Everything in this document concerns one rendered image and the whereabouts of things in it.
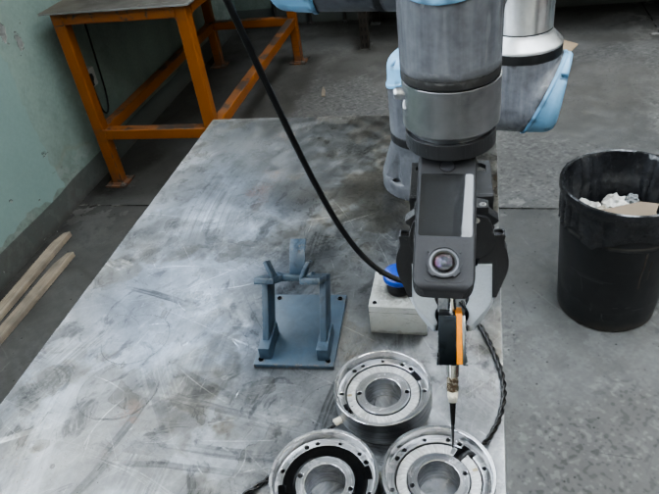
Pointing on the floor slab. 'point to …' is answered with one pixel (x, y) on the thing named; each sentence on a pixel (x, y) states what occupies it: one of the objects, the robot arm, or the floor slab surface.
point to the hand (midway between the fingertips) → (451, 324)
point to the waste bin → (608, 241)
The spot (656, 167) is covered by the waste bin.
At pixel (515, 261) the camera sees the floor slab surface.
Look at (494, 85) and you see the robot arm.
